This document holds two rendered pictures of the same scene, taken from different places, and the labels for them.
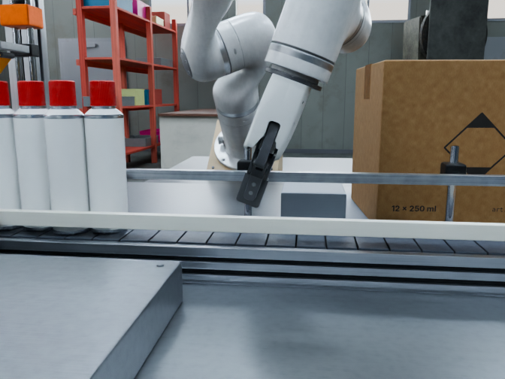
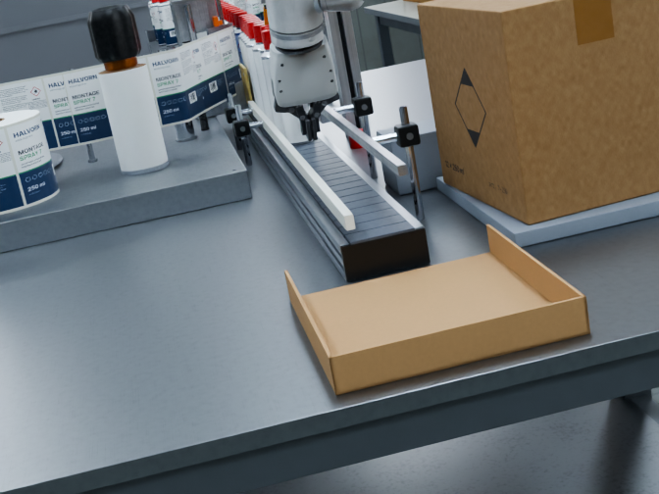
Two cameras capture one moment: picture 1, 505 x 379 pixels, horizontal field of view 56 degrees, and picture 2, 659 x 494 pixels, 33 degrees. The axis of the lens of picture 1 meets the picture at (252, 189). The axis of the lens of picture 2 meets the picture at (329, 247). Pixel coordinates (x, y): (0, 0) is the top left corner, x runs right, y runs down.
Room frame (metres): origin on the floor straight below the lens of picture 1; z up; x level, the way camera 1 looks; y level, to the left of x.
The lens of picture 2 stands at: (0.19, -1.73, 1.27)
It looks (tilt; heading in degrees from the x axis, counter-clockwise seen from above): 17 degrees down; 76
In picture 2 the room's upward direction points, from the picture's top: 11 degrees counter-clockwise
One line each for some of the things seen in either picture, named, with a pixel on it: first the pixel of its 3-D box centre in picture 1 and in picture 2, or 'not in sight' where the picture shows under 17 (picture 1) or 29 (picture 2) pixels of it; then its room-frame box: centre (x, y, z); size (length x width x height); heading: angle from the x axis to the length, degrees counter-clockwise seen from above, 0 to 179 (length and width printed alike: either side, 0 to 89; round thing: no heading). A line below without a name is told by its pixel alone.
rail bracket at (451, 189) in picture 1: (455, 204); (397, 167); (0.67, -0.29, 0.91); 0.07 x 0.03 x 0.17; 173
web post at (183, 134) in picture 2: not in sight; (177, 94); (0.49, 0.50, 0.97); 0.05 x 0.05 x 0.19
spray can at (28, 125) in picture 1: (37, 156); not in sight; (0.67, 0.30, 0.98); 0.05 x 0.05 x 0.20
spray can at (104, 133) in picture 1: (106, 157); (290, 87); (0.65, 0.20, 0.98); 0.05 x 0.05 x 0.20
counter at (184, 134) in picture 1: (210, 139); not in sight; (7.34, 0.65, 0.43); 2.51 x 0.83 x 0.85; 174
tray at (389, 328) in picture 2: not in sight; (422, 299); (0.55, -0.65, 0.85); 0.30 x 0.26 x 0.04; 83
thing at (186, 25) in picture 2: not in sight; (209, 54); (0.62, 0.77, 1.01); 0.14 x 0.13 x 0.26; 83
